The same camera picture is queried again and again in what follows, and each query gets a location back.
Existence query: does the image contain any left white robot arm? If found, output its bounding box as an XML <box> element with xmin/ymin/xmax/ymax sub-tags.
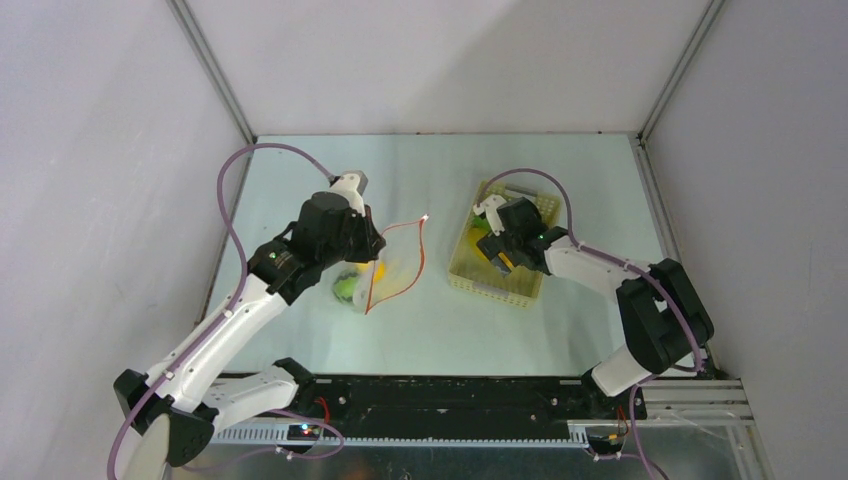
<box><xmin>110</xmin><ymin>189</ymin><xmax>386</xmax><ymax>479</ymax></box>

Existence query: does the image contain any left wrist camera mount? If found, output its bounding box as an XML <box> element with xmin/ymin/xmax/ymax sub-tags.
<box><xmin>329</xmin><ymin>170</ymin><xmax>368</xmax><ymax>216</ymax></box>

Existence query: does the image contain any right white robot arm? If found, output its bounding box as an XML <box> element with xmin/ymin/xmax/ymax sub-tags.
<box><xmin>472</xmin><ymin>195</ymin><xmax>714</xmax><ymax>418</ymax></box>

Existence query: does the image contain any clear zip top bag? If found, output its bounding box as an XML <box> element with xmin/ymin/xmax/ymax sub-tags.
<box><xmin>331</xmin><ymin>214</ymin><xmax>430</xmax><ymax>315</ymax></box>

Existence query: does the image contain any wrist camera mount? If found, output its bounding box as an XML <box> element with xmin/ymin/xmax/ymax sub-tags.
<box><xmin>329</xmin><ymin>170</ymin><xmax>368</xmax><ymax>216</ymax></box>
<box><xmin>472</xmin><ymin>195</ymin><xmax>507</xmax><ymax>236</ymax></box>

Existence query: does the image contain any cream plastic basket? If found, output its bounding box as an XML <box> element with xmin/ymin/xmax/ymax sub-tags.
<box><xmin>448</xmin><ymin>180</ymin><xmax>562</xmax><ymax>308</ymax></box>

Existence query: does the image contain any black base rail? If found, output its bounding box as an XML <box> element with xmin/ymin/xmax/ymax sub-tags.
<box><xmin>287</xmin><ymin>375</ymin><xmax>628</xmax><ymax>441</ymax></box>

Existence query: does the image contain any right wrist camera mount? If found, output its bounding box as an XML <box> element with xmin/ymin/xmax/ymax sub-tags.
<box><xmin>472</xmin><ymin>195</ymin><xmax>507</xmax><ymax>236</ymax></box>

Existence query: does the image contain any yellow lemon toy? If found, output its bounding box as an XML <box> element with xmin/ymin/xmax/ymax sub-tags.
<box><xmin>355</xmin><ymin>261</ymin><xmax>386</xmax><ymax>283</ymax></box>

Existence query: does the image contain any yellow banana toy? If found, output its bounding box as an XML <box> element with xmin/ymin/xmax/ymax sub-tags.
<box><xmin>466</xmin><ymin>227</ymin><xmax>494</xmax><ymax>261</ymax></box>

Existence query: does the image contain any green watermelon toy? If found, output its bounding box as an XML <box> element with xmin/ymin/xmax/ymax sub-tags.
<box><xmin>332</xmin><ymin>268</ymin><xmax>361</xmax><ymax>304</ymax></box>

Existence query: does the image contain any green bitter gourd toy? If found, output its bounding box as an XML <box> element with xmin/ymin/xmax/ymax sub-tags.
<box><xmin>471</xmin><ymin>215</ymin><xmax>491</xmax><ymax>232</ymax></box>

